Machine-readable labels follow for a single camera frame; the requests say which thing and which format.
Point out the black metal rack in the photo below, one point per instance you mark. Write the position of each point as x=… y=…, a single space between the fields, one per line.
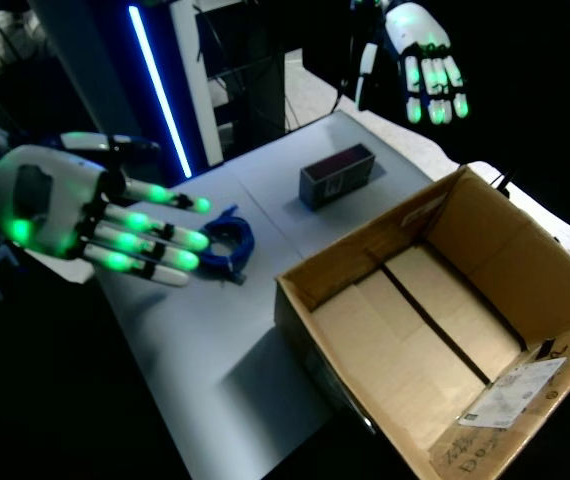
x=245 y=75

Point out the brown cardboard box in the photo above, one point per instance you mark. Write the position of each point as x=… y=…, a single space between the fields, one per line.
x=515 y=250

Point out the white bundle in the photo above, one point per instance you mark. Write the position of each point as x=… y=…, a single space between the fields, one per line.
x=10 y=40

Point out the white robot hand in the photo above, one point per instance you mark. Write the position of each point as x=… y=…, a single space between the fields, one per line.
x=415 y=30
x=40 y=200

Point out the glowing white light strip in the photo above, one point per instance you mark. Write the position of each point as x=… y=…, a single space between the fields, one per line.
x=157 y=90

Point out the blue white display stand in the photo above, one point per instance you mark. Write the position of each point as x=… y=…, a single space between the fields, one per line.
x=100 y=60

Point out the small dark rectangular box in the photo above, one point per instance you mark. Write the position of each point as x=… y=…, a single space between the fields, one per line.
x=337 y=180

